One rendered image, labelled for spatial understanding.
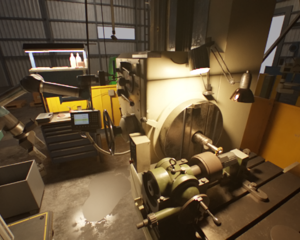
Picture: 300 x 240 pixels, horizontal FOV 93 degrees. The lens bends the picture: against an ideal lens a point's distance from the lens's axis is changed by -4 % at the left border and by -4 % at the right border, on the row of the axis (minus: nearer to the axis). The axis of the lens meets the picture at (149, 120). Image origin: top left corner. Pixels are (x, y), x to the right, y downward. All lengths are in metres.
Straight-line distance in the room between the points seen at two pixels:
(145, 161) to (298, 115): 2.46
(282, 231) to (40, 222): 2.05
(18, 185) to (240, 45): 2.68
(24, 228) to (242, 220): 1.96
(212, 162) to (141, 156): 0.45
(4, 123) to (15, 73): 14.02
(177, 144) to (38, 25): 13.95
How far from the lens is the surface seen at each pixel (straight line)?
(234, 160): 1.20
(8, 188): 2.44
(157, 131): 1.09
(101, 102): 3.82
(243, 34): 1.49
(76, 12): 14.51
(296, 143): 3.10
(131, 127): 1.17
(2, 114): 0.94
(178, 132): 1.08
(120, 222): 2.23
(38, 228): 2.10
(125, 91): 1.36
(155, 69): 0.98
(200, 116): 1.14
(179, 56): 1.07
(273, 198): 1.39
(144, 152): 1.03
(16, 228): 2.22
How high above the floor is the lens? 1.87
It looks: 23 degrees down
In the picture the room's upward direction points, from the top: straight up
